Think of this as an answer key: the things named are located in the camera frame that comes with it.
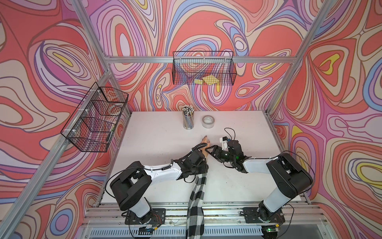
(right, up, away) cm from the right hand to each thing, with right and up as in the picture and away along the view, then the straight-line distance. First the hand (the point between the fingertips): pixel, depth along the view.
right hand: (208, 155), depth 90 cm
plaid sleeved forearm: (-8, -25, -23) cm, 35 cm away
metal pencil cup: (-13, +27, +6) cm, 31 cm away
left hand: (0, -7, -5) cm, 9 cm away
